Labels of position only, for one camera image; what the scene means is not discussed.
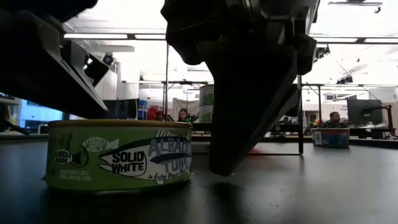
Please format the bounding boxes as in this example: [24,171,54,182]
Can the black table mat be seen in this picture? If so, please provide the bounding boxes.
[0,138,398,224]

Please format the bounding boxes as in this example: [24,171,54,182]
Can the green tuna can gold lid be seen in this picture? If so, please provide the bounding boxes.
[198,84,215,105]
[42,119,193,192]

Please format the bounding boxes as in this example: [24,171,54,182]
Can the black computer monitor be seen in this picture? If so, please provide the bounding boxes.
[346,98,383,125]

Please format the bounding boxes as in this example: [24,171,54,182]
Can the ceiling light strip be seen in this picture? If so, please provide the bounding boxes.
[310,37,398,44]
[63,33,167,40]

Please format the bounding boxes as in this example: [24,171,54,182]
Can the white hanging banner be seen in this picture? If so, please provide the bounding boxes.
[172,98,200,123]

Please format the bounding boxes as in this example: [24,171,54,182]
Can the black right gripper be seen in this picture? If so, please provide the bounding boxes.
[160,0,321,177]

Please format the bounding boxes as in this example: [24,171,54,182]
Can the blue tuna can silver lid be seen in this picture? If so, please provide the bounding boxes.
[311,128,351,149]

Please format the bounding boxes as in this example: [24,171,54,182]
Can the blue storage bins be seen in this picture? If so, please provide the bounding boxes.
[138,100,149,121]

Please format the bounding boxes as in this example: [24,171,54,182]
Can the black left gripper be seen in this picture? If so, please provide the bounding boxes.
[0,0,110,121]

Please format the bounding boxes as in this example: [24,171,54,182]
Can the person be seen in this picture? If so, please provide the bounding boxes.
[322,111,349,129]
[177,108,191,123]

